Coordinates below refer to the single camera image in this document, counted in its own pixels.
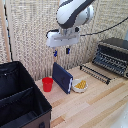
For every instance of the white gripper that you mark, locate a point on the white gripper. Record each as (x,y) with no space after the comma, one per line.
(62,38)

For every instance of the red plastic cup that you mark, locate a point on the red plastic cup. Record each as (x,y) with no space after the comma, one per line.
(47,84)

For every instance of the white bowl with yellow food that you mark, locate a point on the white bowl with yellow food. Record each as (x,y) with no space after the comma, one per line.
(80,86)

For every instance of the black toaster oven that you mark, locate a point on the black toaster oven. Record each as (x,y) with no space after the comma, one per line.
(112,55)

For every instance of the black fabric storage box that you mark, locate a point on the black fabric storage box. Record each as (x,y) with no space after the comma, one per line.
(20,96)

